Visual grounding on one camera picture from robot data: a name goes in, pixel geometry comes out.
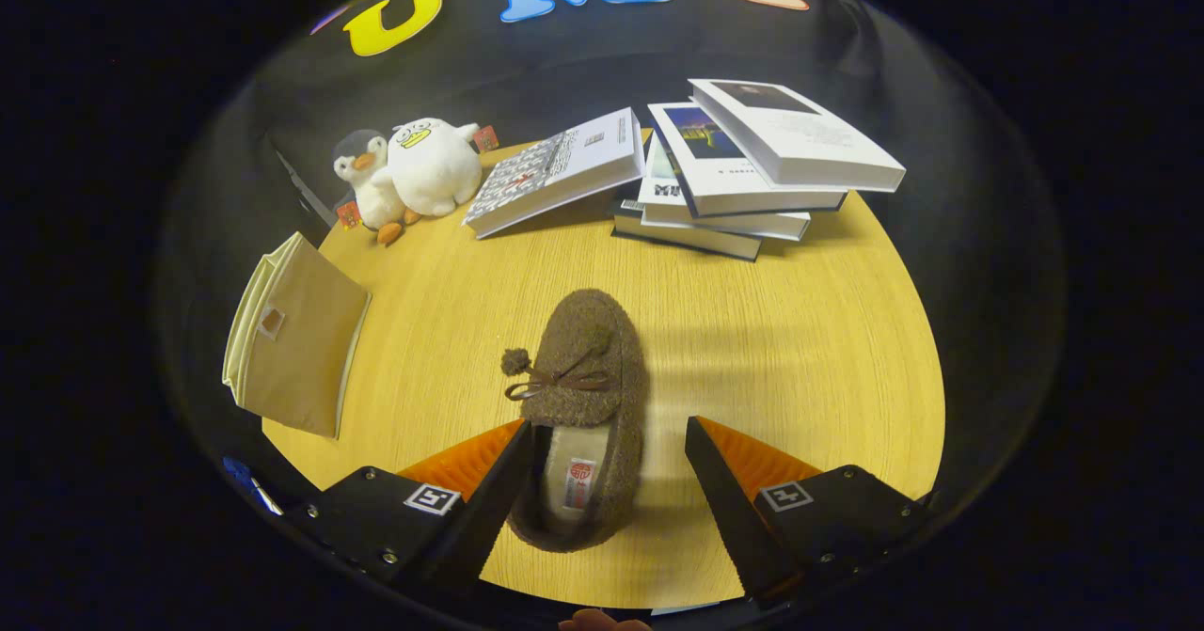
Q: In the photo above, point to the white book with black lettering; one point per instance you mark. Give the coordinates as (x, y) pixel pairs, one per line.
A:
(743, 226)

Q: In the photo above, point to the brown fuzzy shoe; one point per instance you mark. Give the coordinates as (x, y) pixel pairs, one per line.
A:
(583, 330)

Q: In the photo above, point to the white book with dark picture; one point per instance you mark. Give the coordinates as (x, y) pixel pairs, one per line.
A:
(809, 137)

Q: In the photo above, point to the beige fabric storage box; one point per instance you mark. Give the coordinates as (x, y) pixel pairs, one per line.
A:
(301, 349)

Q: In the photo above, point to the white duck plush toy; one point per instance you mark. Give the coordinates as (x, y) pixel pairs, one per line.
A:
(433, 175)

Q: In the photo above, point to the dark covered book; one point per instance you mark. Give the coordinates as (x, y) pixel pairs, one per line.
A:
(677, 236)

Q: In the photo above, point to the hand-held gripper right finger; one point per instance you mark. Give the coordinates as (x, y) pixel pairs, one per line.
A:
(729, 509)

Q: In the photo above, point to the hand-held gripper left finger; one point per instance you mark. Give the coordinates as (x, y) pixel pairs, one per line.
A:
(480, 528)

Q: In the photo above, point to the grey penguin plush toy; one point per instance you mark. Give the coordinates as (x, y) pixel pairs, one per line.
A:
(372, 189)

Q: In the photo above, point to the grey patterned white book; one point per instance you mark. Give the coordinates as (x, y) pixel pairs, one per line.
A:
(555, 175)

